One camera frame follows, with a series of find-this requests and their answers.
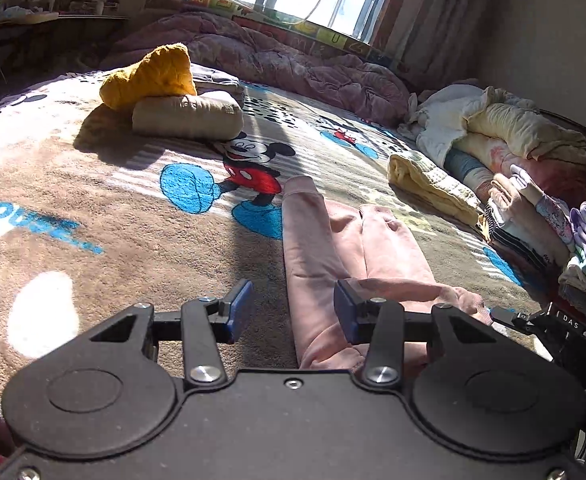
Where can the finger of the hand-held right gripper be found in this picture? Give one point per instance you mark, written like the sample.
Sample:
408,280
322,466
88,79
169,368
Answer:
513,319

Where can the cream crumpled duvet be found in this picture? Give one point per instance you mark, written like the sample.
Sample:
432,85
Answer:
503,120

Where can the yellow towel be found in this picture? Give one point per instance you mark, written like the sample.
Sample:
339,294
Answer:
158,72

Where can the stack of folded clothes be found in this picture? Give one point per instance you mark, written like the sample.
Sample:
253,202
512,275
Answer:
523,230

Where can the printed cartoon blanket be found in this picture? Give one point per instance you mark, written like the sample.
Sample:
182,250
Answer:
123,220

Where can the purple quilt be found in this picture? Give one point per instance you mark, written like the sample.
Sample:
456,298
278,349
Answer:
298,65

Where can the grey folded garment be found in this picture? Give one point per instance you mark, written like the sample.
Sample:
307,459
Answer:
219,80

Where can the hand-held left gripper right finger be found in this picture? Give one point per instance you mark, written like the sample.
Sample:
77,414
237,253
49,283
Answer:
345,310

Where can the curtain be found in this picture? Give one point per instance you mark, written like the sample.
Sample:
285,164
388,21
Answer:
423,10

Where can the beige folded garment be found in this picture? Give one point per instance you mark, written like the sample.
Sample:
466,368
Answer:
188,116

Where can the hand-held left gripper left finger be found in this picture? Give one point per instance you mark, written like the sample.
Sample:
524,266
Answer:
238,310

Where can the cluttered side table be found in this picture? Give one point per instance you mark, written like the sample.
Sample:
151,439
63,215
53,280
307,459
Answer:
33,17

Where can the pink pants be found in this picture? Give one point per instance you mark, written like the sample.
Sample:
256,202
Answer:
323,250

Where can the pale yellow folded blanket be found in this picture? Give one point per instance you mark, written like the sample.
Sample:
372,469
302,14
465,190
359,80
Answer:
428,182

